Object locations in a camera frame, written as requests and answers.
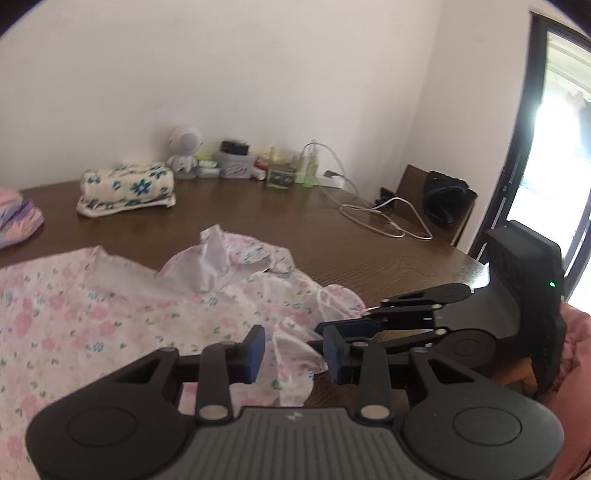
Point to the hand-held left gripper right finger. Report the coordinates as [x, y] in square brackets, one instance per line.
[336, 355]

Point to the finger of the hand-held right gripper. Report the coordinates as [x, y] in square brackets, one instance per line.
[406, 341]
[415, 302]

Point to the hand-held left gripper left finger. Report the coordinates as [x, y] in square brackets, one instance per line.
[253, 353]

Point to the pink floral dress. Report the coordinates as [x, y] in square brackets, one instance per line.
[115, 314]

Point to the person's right hand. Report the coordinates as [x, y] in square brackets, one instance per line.
[517, 374]

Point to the black bag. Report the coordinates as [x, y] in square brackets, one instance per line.
[445, 198]

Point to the black phone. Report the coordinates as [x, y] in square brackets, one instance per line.
[387, 197]

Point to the wooden chair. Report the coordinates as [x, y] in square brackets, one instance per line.
[411, 184]

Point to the white power strip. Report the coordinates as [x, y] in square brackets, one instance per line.
[331, 181]

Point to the green spray bottle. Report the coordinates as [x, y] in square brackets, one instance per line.
[311, 170]

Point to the white small bottle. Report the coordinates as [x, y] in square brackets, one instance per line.
[300, 173]

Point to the clear drinking glass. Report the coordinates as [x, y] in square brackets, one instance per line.
[280, 175]

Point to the red white tube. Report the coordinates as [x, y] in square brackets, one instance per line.
[260, 170]

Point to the green white small box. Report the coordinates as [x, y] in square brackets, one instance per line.
[210, 172]
[206, 161]

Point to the black charger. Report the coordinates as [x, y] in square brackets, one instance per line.
[234, 147]

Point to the folded cream teal-flower cloth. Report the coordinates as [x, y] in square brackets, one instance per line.
[127, 187]

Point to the small white round fan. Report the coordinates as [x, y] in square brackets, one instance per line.
[184, 147]

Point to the pastel pink purple garment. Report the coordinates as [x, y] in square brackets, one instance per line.
[18, 221]

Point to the black door frame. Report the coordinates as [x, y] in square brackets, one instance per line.
[521, 138]

